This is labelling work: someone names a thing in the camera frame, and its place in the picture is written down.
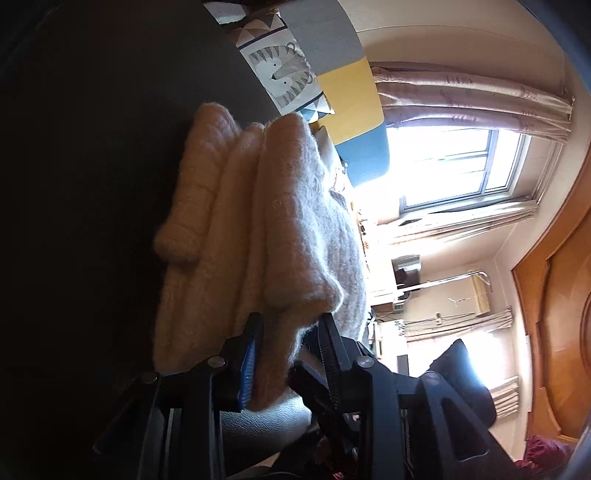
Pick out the deer print cushion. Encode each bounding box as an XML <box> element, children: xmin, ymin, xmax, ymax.
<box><xmin>310</xmin><ymin>124</ymin><xmax>349</xmax><ymax>185</ymax></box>

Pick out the cream window curtain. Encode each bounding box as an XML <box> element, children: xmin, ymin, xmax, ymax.
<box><xmin>369</xmin><ymin>196</ymin><xmax>539</xmax><ymax>245</ymax></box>

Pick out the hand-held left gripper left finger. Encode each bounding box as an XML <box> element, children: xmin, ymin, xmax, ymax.
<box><xmin>92</xmin><ymin>313</ymin><xmax>263</xmax><ymax>480</ymax></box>

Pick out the grey yellow blue sofa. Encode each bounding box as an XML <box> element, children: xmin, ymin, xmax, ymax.
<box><xmin>277</xmin><ymin>0</ymin><xmax>393</xmax><ymax>188</ymax></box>

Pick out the large glass window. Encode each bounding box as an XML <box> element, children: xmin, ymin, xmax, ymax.
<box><xmin>388</xmin><ymin>128</ymin><xmax>531</xmax><ymax>210</ymax></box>

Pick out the red cloth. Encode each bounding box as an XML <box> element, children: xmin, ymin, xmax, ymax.
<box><xmin>515</xmin><ymin>434</ymin><xmax>575</xmax><ymax>474</ymax></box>

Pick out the dark puffer jacket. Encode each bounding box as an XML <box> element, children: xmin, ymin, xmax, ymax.
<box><xmin>418</xmin><ymin>339</ymin><xmax>498</xmax><ymax>428</ymax></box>

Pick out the metal clothes rail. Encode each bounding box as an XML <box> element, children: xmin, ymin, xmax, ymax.
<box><xmin>394</xmin><ymin>271</ymin><xmax>491</xmax><ymax>296</ymax></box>

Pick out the beige air conditioner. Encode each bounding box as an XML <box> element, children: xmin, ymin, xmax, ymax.
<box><xmin>450</xmin><ymin>274</ymin><xmax>492</xmax><ymax>318</ymax></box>

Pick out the dark flat monitor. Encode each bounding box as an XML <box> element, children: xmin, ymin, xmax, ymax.
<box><xmin>392</xmin><ymin>255</ymin><xmax>422</xmax><ymax>286</ymax></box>

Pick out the cream knit sweater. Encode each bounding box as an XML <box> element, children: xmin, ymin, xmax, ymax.
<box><xmin>152</xmin><ymin>102</ymin><xmax>370</xmax><ymax>411</ymax></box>

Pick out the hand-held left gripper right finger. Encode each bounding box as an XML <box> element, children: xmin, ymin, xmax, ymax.
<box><xmin>288</xmin><ymin>313</ymin><xmax>513</xmax><ymax>480</ymax></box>

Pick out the orange wooden door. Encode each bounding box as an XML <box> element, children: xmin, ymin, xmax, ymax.
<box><xmin>512</xmin><ymin>152</ymin><xmax>591</xmax><ymax>446</ymax></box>

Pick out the beige patterned curtain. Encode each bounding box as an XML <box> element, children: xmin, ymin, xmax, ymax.
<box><xmin>369</xmin><ymin>65</ymin><xmax>577</xmax><ymax>141</ymax></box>

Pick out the tiger print cushion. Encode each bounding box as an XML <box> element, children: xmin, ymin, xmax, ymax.
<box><xmin>203</xmin><ymin>0</ymin><xmax>335</xmax><ymax>123</ymax></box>

